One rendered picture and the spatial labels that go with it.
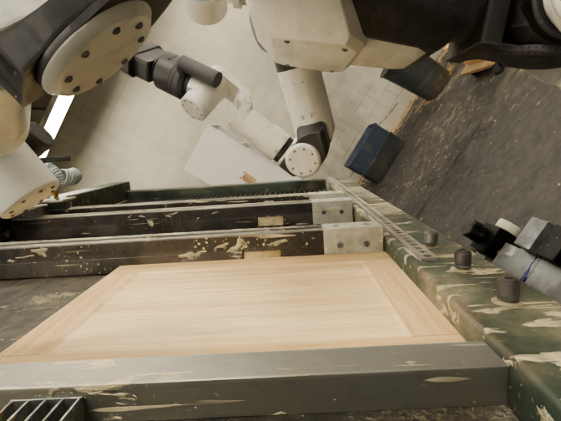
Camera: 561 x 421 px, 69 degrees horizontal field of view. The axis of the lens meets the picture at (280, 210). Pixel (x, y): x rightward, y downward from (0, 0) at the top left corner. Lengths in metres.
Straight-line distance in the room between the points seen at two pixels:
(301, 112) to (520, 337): 0.59
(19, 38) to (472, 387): 0.43
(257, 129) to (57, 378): 0.63
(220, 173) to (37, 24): 4.45
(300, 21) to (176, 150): 5.72
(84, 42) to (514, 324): 0.46
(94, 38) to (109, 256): 0.74
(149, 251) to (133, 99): 5.57
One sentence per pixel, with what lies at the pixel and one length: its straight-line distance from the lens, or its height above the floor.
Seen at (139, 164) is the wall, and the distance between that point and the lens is 6.42.
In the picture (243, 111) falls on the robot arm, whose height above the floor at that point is 1.30.
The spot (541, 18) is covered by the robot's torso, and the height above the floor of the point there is 0.98.
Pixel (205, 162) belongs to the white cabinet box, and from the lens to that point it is 4.70.
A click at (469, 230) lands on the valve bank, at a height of 0.79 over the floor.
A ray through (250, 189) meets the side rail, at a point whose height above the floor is 1.23.
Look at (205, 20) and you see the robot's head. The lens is 0.72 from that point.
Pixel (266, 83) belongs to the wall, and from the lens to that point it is 6.01.
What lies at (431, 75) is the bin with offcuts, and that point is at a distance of 5.11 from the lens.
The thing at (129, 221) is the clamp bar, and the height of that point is 1.48.
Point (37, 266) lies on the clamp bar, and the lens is 1.03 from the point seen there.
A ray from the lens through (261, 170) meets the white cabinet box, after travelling 4.61.
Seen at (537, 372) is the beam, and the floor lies 0.90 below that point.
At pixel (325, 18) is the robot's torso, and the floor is 1.22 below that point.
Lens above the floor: 1.18
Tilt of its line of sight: 4 degrees down
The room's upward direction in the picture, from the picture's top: 59 degrees counter-clockwise
